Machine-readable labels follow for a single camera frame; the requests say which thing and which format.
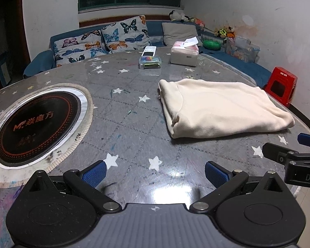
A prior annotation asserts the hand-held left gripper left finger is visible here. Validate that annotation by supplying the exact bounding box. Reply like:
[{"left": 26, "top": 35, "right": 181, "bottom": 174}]
[{"left": 27, "top": 160, "right": 121, "bottom": 213}]

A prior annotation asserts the grey pillow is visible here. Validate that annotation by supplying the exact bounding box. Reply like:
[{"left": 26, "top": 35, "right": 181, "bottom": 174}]
[{"left": 161, "top": 22, "right": 203, "bottom": 47}]

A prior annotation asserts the black and white plush toy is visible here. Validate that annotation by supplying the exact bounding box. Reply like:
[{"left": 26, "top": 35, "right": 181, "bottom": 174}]
[{"left": 169, "top": 10, "right": 192, "bottom": 22}]

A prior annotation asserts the blue sofa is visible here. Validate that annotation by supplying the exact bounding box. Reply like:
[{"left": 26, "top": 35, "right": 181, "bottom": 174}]
[{"left": 23, "top": 19, "right": 272, "bottom": 88}]

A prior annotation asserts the blue patterned sofa cover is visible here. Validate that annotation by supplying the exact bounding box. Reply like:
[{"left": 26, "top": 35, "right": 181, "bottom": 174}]
[{"left": 199, "top": 52, "right": 272, "bottom": 87}]

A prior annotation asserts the dark wooden door frame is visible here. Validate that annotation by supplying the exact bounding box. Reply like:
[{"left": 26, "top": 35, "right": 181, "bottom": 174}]
[{"left": 0, "top": 0, "right": 24, "bottom": 93}]

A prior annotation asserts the white pink tissue pack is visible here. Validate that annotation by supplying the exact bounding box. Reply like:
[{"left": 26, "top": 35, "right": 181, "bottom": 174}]
[{"left": 170, "top": 37, "right": 199, "bottom": 66}]

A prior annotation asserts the white remote control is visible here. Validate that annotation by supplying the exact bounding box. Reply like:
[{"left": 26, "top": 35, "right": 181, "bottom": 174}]
[{"left": 142, "top": 46, "right": 157, "bottom": 58}]

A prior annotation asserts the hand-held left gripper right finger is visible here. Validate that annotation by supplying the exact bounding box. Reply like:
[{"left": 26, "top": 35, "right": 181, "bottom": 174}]
[{"left": 189, "top": 161, "right": 289, "bottom": 213}]

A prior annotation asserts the brown teddy bear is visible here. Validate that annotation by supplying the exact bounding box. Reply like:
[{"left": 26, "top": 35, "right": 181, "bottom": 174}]
[{"left": 223, "top": 26, "right": 235, "bottom": 39}]

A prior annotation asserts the yellow black plush toy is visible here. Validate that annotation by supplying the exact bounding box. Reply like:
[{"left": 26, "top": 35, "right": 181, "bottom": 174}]
[{"left": 214, "top": 27, "right": 228, "bottom": 38}]

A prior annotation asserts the clear plastic crate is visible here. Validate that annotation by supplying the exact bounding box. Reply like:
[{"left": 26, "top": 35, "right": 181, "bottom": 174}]
[{"left": 200, "top": 31, "right": 226, "bottom": 44}]

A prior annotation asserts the clear storage bin with toys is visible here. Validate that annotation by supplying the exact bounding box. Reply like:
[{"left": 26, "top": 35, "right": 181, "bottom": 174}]
[{"left": 225, "top": 36, "right": 260, "bottom": 63}]

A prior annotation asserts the grey star-patterned table cover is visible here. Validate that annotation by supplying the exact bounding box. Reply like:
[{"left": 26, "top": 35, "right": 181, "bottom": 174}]
[{"left": 0, "top": 46, "right": 310, "bottom": 238}]

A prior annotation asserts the round black induction cooktop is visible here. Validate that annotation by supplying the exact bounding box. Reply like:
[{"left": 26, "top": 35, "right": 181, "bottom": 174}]
[{"left": 0, "top": 83, "right": 93, "bottom": 188}]

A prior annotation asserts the cream sweatshirt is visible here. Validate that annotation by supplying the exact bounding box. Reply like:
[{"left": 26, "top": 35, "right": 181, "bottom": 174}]
[{"left": 158, "top": 79, "right": 295, "bottom": 138}]

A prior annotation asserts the small clear plastic box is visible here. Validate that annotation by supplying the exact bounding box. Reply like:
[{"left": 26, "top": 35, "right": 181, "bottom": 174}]
[{"left": 139, "top": 56, "right": 162, "bottom": 69}]

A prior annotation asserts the blue framed board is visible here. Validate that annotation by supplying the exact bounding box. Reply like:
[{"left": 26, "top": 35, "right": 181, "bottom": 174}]
[{"left": 0, "top": 54, "right": 12, "bottom": 86}]

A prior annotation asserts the butterfly print pillow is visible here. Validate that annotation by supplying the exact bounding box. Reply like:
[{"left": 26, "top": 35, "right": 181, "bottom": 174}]
[
  {"left": 53, "top": 28, "right": 107, "bottom": 68},
  {"left": 101, "top": 15, "right": 151, "bottom": 53}
]

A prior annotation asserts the green bowl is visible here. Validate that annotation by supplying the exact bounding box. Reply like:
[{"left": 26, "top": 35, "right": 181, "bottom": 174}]
[{"left": 203, "top": 39, "right": 222, "bottom": 51}]

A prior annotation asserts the red plastic stool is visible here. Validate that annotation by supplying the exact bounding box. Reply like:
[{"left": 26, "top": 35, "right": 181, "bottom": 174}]
[{"left": 264, "top": 67, "right": 298, "bottom": 107}]

